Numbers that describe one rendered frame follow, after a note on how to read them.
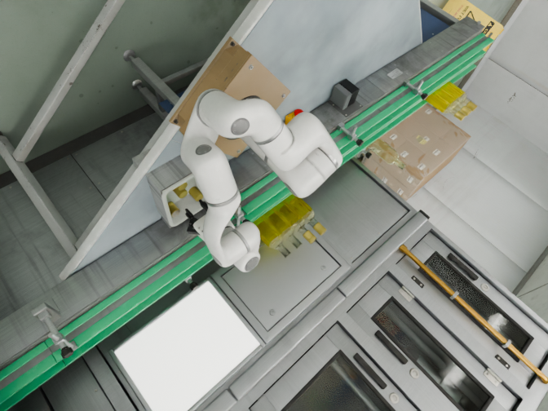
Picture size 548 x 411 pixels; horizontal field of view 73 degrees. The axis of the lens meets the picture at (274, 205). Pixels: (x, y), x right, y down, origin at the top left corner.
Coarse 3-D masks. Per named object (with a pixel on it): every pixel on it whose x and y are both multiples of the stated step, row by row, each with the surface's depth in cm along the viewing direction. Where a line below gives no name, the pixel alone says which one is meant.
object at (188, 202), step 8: (192, 176) 114; (176, 184) 112; (192, 184) 131; (168, 192) 111; (168, 200) 128; (176, 200) 131; (184, 200) 133; (192, 200) 133; (168, 208) 117; (184, 208) 131; (192, 208) 132; (200, 208) 132; (168, 216) 121; (176, 216) 130; (184, 216) 130; (176, 224) 128
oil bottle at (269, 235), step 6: (258, 222) 143; (264, 222) 143; (264, 228) 142; (270, 228) 142; (264, 234) 141; (270, 234) 141; (276, 234) 141; (264, 240) 143; (270, 240) 140; (276, 240) 140; (282, 240) 141; (270, 246) 142; (276, 246) 141
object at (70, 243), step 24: (120, 0) 127; (96, 24) 130; (240, 24) 107; (216, 48) 109; (72, 72) 134; (48, 96) 138; (48, 120) 140; (168, 120) 115; (0, 144) 147; (24, 144) 142; (24, 168) 143; (48, 216) 133; (96, 216) 125; (72, 240) 130
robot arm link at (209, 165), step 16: (192, 112) 87; (192, 128) 88; (208, 128) 89; (192, 144) 85; (208, 144) 84; (192, 160) 83; (208, 160) 81; (224, 160) 84; (208, 176) 82; (224, 176) 84; (208, 192) 86; (224, 192) 86
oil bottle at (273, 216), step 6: (270, 210) 146; (276, 210) 146; (264, 216) 146; (270, 216) 145; (276, 216) 145; (282, 216) 145; (270, 222) 144; (276, 222) 144; (282, 222) 144; (288, 222) 144; (276, 228) 143; (282, 228) 143; (288, 228) 143; (282, 234) 142; (288, 234) 142
